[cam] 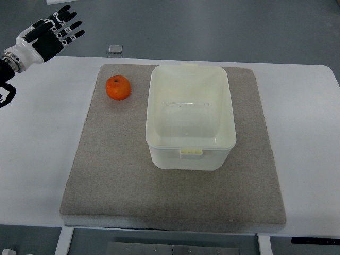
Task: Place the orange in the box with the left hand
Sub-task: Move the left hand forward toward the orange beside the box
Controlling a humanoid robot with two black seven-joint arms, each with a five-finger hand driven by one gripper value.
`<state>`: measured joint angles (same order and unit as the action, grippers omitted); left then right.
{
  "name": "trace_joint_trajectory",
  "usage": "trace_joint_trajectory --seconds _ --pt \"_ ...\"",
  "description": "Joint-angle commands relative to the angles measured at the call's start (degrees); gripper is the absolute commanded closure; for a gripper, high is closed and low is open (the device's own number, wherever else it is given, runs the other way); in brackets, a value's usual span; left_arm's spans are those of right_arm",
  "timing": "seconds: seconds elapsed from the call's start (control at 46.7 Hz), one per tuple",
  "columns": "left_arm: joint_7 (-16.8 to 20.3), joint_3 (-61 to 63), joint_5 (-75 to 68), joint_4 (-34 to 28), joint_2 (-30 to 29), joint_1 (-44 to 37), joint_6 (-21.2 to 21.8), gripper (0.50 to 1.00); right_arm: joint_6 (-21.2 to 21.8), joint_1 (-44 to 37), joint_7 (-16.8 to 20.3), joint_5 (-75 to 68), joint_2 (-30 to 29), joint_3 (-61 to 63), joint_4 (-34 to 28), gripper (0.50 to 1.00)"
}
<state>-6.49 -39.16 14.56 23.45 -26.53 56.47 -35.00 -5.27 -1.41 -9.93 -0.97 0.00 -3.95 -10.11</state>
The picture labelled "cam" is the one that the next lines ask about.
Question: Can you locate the white table leg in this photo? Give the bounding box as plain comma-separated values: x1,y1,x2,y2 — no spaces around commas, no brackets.
54,226,74,255
258,235,273,255

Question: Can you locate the orange fruit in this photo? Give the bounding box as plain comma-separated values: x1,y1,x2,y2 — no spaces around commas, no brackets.
105,75,131,101

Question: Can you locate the white table leg right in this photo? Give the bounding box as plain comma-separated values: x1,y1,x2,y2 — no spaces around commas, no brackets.
258,235,273,255

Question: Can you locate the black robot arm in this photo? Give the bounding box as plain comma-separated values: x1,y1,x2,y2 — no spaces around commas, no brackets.
1,60,16,108

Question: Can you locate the white plastic box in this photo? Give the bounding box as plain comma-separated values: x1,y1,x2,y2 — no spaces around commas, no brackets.
146,65,237,171

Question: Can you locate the black strip at table edge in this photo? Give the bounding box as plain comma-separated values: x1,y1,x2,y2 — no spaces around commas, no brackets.
291,237,340,246

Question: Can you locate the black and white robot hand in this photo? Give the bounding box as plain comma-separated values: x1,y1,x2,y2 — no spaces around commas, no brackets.
1,5,85,73

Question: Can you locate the grey metal plate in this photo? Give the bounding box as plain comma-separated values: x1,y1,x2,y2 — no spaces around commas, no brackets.
106,242,240,255

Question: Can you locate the white table leg left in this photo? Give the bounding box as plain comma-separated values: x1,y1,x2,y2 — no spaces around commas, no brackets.
54,226,74,255

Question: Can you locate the grey felt mat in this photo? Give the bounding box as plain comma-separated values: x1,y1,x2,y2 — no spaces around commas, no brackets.
60,64,286,233

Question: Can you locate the small square floor plate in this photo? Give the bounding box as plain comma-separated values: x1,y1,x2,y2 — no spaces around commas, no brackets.
108,45,123,54

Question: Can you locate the small white block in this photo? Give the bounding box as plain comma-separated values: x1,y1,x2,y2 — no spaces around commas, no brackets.
1,248,16,255

